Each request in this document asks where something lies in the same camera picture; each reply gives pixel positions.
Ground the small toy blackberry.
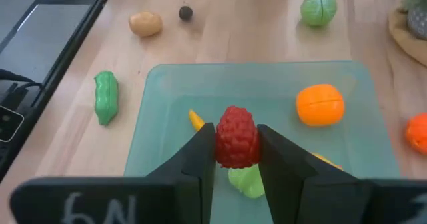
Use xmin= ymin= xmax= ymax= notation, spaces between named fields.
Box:
xmin=178 ymin=5 xmax=195 ymax=22

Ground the green toy cabbage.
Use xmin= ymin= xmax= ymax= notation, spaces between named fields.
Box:
xmin=299 ymin=0 xmax=338 ymax=27

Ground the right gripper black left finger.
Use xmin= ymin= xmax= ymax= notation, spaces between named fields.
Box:
xmin=9 ymin=122 xmax=216 ymax=224

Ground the red toy raspberry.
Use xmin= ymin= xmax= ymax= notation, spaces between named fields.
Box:
xmin=214 ymin=105 xmax=262 ymax=170

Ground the yellow toy lemon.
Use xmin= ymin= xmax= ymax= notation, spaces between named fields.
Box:
xmin=311 ymin=152 xmax=344 ymax=171

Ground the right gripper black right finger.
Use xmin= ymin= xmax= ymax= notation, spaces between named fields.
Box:
xmin=256 ymin=123 xmax=427 ymax=224

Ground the teal translucent plastic container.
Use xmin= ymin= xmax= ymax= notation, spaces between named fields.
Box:
xmin=123 ymin=60 xmax=401 ymax=224

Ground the black table camera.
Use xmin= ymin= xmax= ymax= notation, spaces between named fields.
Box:
xmin=0 ymin=69 xmax=26 ymax=145

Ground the green toy pea pod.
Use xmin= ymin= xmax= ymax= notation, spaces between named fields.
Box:
xmin=93 ymin=70 xmax=120 ymax=127

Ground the ribbed orange toy pumpkin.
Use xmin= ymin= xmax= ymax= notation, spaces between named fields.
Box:
xmin=404 ymin=113 xmax=427 ymax=156

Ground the potted green plant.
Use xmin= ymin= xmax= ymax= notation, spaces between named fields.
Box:
xmin=400 ymin=0 xmax=427 ymax=41

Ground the black aluminium table frame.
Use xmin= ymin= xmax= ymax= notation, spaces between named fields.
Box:
xmin=0 ymin=0 xmax=118 ymax=182

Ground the light green toy starfruit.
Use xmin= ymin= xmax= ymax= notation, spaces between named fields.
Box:
xmin=228 ymin=163 xmax=266 ymax=199

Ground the thin yellow toy piece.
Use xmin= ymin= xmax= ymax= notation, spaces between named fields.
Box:
xmin=188 ymin=109 xmax=207 ymax=132

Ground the tan toy potato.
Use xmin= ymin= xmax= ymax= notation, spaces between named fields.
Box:
xmin=128 ymin=11 xmax=164 ymax=38

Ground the smooth orange toy fruit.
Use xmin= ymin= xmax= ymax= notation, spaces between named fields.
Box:
xmin=295 ymin=83 xmax=346 ymax=128

